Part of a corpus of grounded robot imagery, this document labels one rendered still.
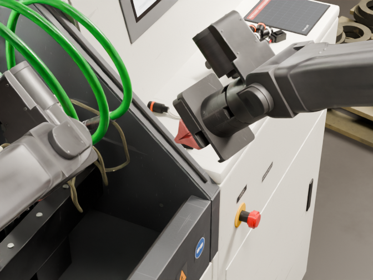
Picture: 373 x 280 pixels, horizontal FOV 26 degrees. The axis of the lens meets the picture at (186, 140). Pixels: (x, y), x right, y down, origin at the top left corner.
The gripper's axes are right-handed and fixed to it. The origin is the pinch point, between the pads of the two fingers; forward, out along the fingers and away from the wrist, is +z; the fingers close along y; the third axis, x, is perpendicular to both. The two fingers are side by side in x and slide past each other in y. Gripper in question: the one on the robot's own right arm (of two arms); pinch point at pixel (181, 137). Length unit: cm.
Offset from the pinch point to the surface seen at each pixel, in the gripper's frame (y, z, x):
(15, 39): 22.9, 6.3, 9.6
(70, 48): 18.9, 9.0, 1.2
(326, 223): -58, 115, -119
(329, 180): -50, 122, -139
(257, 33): 7, 38, -62
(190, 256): -19.3, 29.1, -9.8
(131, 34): 19.5, 33.8, -29.0
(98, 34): 19.3, 11.9, -6.5
